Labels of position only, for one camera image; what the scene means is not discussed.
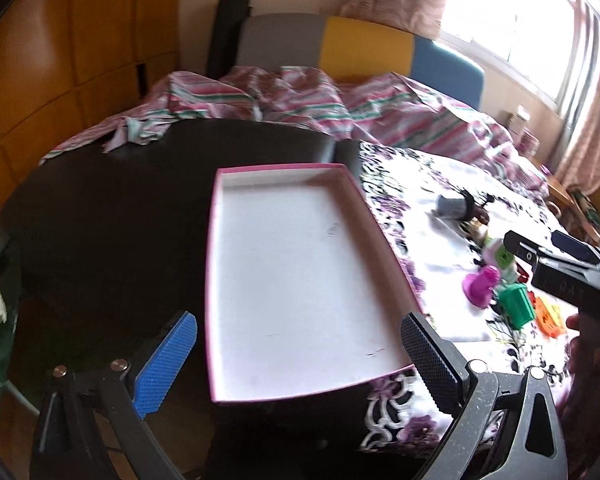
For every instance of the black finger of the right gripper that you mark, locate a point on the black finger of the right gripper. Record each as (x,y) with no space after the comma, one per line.
(523,248)

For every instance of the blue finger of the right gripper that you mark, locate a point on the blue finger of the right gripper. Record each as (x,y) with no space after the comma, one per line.
(574,247)

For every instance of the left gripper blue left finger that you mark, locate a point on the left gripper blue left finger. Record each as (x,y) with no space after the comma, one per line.
(159,362)

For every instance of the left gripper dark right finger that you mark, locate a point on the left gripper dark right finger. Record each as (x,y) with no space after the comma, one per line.
(440,365)

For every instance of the green plastic flanged part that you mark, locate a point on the green plastic flanged part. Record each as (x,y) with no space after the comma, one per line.
(516,305)

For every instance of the orange plastic clip part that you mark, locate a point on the orange plastic clip part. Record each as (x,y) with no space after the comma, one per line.
(548,318)

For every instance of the magenta plastic toy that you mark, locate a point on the magenta plastic toy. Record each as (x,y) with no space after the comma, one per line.
(478,287)

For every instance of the black grey cylindrical jar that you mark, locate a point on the black grey cylindrical jar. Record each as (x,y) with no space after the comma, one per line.
(460,206)

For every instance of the white green air freshener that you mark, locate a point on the white green air freshener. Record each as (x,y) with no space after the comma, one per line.
(494,253)

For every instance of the person's right hand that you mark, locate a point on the person's right hand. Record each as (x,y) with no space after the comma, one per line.
(584,367)

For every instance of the white floral embroidered tablecloth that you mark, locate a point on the white floral embroidered tablecloth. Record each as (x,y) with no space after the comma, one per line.
(401,188)

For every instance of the white boxes on sill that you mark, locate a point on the white boxes on sill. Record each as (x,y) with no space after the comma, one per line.
(526,143)

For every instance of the pink white shallow box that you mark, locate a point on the pink white shallow box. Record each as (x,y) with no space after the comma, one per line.
(304,294)

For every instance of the pink green striped sheet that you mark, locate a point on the pink green striped sheet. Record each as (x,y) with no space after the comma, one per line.
(388,109)

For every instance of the black rolled mat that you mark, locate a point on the black rolled mat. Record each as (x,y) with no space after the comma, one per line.
(229,17)

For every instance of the wooden wall cabinet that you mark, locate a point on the wooden wall cabinet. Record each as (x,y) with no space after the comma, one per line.
(65,65)

